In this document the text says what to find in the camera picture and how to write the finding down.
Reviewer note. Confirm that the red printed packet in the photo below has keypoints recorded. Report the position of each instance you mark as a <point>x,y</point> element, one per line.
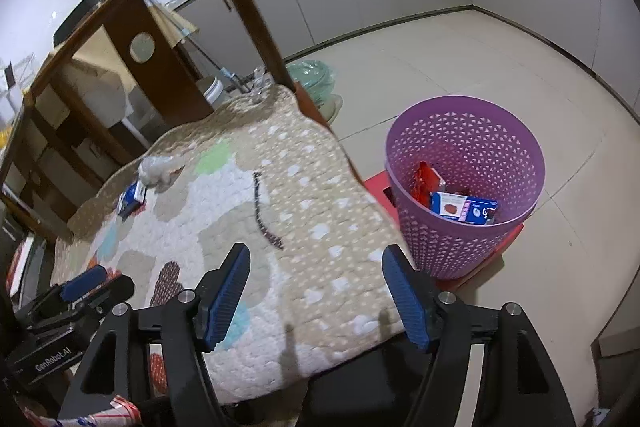
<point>120,413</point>

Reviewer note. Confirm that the green plastic bag on floor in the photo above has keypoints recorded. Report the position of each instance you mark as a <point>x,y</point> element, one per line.
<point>318,80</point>

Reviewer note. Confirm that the dark wooden chair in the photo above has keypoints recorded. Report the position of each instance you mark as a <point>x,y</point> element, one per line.
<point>58,156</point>
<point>155,66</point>

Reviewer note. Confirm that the mop with metal handle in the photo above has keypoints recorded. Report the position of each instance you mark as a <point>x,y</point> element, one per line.
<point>235,81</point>

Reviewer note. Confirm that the blue white tissue pack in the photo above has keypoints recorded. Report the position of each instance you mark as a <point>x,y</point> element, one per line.
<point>131,200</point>

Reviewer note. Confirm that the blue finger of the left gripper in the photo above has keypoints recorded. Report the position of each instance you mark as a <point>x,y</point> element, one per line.
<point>82,285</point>

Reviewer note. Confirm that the clear plastic table clip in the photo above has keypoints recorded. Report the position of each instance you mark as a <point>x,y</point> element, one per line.
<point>260,85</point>

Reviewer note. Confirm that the trash pile inside basket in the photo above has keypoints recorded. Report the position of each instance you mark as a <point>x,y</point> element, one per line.
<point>448,201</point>

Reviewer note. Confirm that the purple perforated waste basket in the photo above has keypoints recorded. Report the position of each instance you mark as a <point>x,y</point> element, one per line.
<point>473,144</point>

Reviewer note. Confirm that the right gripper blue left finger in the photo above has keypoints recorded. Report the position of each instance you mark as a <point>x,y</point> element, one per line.
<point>154,357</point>

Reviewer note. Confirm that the quilted patchwork table cover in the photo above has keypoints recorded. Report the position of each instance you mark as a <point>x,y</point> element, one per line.
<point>260,173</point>

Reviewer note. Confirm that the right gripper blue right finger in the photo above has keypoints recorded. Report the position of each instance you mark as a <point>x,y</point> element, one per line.
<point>519,385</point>

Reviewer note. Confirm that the clear plastic bag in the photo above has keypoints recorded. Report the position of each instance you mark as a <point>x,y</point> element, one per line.
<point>159,170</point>

